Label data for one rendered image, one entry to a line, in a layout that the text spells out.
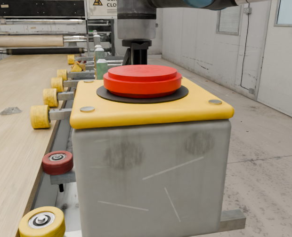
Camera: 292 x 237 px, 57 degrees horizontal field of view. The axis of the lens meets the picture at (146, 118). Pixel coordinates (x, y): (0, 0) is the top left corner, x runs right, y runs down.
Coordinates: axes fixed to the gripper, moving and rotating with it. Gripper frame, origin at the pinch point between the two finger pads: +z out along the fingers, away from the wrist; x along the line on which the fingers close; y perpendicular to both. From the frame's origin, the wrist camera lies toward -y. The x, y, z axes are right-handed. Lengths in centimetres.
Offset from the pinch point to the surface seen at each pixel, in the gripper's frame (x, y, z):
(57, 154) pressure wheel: -21.8, -3.7, 10.8
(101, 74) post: -8.2, -20.6, -8.1
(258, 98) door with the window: 252, -317, 92
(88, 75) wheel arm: -14, -100, 6
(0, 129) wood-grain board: -43, -27, 11
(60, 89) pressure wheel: -28, -73, 8
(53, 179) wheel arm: -22.9, 0.2, 16.5
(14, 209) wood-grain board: -27.7, 18.8, 11.4
